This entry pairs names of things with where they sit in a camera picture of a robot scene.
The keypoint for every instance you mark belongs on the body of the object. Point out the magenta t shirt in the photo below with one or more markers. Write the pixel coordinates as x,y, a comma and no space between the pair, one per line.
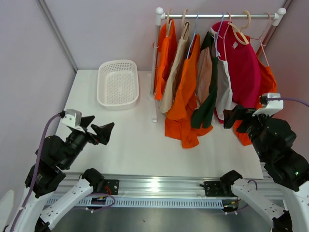
242,64

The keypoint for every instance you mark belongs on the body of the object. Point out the clothes rack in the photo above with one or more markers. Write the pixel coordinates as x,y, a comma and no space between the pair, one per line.
160,15

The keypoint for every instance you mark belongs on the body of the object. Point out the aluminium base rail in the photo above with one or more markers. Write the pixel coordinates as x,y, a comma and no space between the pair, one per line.
161,192

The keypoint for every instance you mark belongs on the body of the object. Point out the far right orange garment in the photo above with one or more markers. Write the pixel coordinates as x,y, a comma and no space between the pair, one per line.
267,84

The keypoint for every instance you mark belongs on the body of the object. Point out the light blue wire hanger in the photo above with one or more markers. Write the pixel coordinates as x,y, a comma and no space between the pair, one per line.
191,44

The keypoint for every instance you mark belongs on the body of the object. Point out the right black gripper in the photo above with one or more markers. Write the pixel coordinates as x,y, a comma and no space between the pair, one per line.
239,112

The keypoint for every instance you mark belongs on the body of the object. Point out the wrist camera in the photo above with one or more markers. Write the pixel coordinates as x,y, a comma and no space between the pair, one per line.
271,104
72,119

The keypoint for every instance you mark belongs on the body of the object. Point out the white perforated plastic basket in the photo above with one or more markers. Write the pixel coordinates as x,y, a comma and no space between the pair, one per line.
118,84

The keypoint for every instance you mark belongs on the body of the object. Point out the beige shirt wooden hanger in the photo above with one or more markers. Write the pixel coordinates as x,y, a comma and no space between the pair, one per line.
183,18

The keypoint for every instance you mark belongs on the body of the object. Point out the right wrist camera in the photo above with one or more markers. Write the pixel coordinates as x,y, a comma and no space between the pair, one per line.
271,104

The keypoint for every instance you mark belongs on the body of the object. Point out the dark green garment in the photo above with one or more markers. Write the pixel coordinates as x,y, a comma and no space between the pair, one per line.
202,116

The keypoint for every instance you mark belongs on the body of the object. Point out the beige t shirt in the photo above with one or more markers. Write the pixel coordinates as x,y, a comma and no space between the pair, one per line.
175,71

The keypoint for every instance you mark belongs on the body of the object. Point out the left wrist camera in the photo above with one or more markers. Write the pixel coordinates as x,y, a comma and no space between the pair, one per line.
72,119

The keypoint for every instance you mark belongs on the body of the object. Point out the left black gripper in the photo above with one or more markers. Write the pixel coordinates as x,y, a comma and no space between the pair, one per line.
103,133

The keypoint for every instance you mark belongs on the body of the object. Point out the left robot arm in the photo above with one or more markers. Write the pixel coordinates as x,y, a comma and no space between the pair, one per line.
54,156

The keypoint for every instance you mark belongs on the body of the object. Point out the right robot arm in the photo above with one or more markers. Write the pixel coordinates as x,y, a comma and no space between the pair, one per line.
272,140

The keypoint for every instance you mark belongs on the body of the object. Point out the peach garment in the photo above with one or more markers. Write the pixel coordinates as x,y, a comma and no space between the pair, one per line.
204,72

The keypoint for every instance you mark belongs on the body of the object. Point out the orange t shirt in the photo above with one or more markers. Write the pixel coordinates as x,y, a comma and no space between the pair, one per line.
178,121
167,47

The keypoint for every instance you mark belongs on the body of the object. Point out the white garment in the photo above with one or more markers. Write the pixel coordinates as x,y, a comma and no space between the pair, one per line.
224,92

